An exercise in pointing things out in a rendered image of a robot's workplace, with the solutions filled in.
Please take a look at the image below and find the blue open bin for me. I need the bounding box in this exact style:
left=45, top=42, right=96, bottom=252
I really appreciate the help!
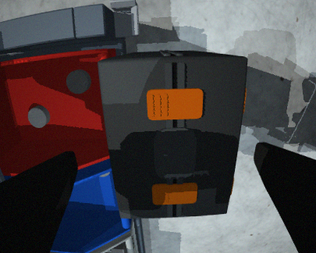
left=51, top=159, right=132, bottom=253

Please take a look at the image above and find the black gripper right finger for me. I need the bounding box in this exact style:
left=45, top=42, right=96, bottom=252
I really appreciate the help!
left=254, top=142, right=316, bottom=253

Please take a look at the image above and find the grey open bin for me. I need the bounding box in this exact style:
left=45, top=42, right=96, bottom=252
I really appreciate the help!
left=89, top=219, right=139, bottom=253

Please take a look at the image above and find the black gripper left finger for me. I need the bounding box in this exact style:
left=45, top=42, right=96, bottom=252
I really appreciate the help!
left=0, top=151, right=78, bottom=253

